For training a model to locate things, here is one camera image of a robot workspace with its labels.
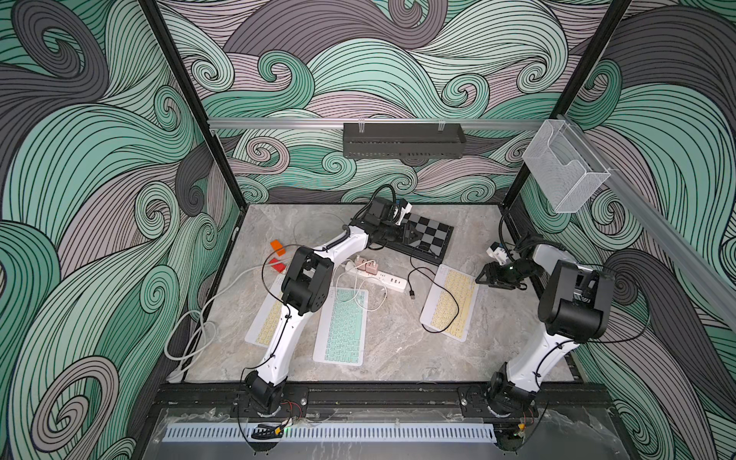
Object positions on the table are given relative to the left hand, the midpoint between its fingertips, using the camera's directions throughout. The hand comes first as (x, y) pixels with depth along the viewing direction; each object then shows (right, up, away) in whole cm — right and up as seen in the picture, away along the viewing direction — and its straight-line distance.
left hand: (419, 233), depth 94 cm
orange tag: (-53, -5, +16) cm, 55 cm away
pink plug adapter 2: (-16, -12, -1) cm, 20 cm away
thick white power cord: (-71, -36, -8) cm, 80 cm away
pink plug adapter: (-20, -10, -2) cm, 22 cm away
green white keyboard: (-25, -31, -10) cm, 41 cm away
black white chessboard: (+4, -2, +11) cm, 11 cm away
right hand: (+24, -17, -1) cm, 29 cm away
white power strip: (-10, -16, +1) cm, 19 cm away
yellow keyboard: (+9, -23, -2) cm, 25 cm away
